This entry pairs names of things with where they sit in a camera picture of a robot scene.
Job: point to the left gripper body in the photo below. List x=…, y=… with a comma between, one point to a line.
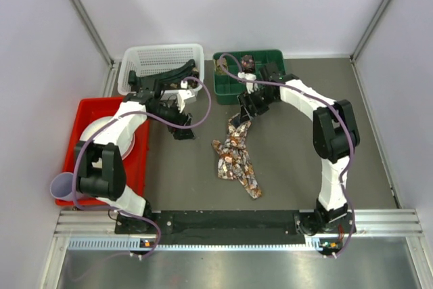
x=168, y=113

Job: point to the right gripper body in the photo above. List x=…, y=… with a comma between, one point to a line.
x=260, y=101

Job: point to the brown floral patterned tie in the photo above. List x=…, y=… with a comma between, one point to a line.
x=234, y=161

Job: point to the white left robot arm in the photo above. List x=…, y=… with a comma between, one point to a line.
x=99, y=170

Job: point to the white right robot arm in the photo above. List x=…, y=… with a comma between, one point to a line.
x=335, y=136

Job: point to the green compartment tray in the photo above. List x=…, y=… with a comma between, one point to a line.
x=227, y=89

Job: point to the rolled dark floral tie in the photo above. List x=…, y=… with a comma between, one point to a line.
x=248, y=64

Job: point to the dark green tie in basket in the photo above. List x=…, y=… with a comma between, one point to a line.
x=164, y=78

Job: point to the rolled olive tie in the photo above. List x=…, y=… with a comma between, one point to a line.
x=221, y=66

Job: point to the red plastic bin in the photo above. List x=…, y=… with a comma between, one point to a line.
x=89, y=110

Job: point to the white perforated plastic basket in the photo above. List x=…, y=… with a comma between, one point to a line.
x=155, y=59

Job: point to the white plate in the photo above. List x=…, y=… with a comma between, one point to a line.
x=118, y=133

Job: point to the lavender plastic cup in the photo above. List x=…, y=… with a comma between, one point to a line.
x=61, y=186

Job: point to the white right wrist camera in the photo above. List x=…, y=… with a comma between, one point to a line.
x=250, y=79

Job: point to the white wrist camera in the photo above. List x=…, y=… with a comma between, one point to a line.
x=250, y=79
x=184, y=96

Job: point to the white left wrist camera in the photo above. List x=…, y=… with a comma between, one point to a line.
x=184, y=96

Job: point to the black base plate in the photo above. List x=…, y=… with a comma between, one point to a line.
x=245, y=227

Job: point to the aluminium frame rail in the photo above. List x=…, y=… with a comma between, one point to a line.
x=99, y=230

